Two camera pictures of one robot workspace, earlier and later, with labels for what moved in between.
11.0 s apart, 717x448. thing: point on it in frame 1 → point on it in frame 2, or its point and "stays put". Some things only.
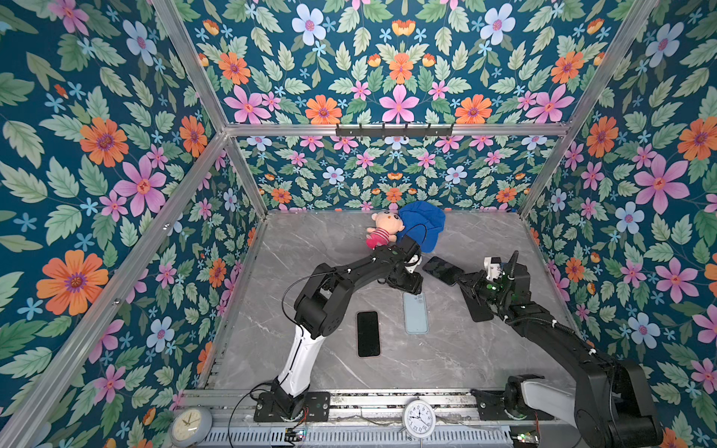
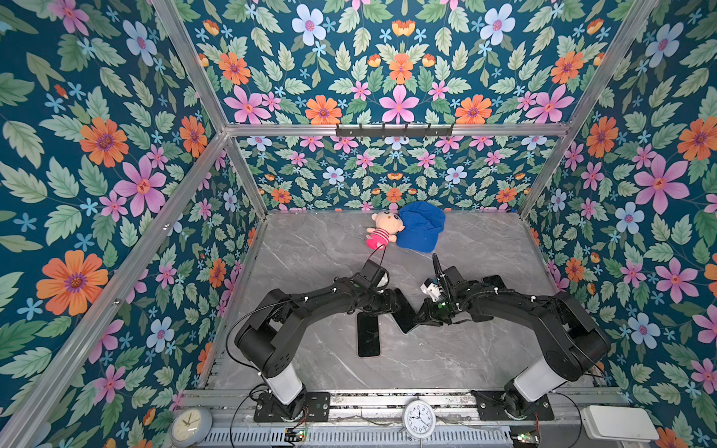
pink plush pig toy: (387, 225) stays put
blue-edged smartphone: (443, 270) → (405, 316)
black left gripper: (414, 285) → (390, 306)
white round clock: (419, 419) stays put
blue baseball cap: (423, 222) stays put
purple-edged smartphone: (368, 334) stays put
